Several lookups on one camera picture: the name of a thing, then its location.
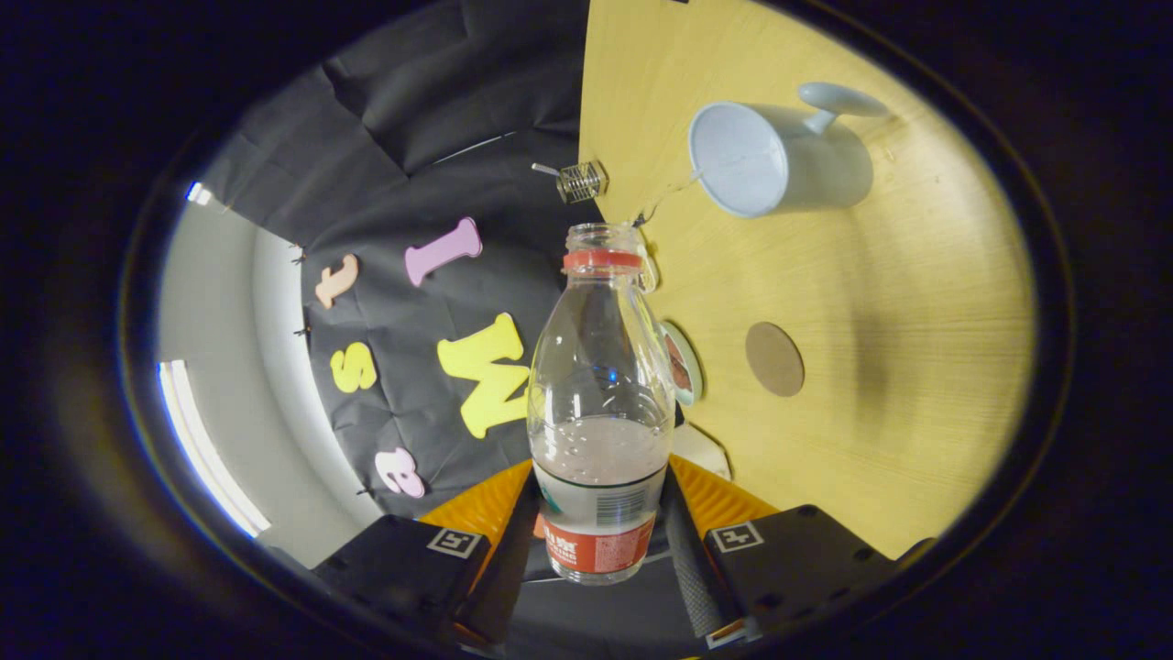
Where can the large ceiling light panel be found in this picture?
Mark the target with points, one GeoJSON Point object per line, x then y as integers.
{"type": "Point", "coordinates": [206, 449]}

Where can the wooden table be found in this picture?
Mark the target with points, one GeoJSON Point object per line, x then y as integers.
{"type": "Point", "coordinates": [916, 321]}

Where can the pale green plate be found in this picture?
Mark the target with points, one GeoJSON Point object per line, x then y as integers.
{"type": "Point", "coordinates": [694, 371]}

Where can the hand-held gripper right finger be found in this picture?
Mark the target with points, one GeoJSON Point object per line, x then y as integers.
{"type": "Point", "coordinates": [797, 559]}

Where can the white toaster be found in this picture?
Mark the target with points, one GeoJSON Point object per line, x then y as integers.
{"type": "Point", "coordinates": [706, 454]}

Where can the brown meat piece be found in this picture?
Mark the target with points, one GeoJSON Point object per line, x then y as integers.
{"type": "Point", "coordinates": [680, 367]}

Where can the clear plastic juice bottle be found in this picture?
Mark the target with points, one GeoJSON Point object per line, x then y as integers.
{"type": "Point", "coordinates": [600, 440]}

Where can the black backdrop cloth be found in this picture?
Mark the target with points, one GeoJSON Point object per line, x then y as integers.
{"type": "Point", "coordinates": [431, 137]}

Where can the small ceiling light panel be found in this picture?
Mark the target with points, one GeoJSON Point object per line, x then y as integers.
{"type": "Point", "coordinates": [197, 192]}

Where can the white cup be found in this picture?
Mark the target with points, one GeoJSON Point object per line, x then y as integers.
{"type": "Point", "coordinates": [816, 165]}

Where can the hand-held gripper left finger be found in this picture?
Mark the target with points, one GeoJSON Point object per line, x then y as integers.
{"type": "Point", "coordinates": [403, 568]}

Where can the round brown coaster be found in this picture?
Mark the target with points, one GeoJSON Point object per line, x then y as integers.
{"type": "Point", "coordinates": [774, 359]}

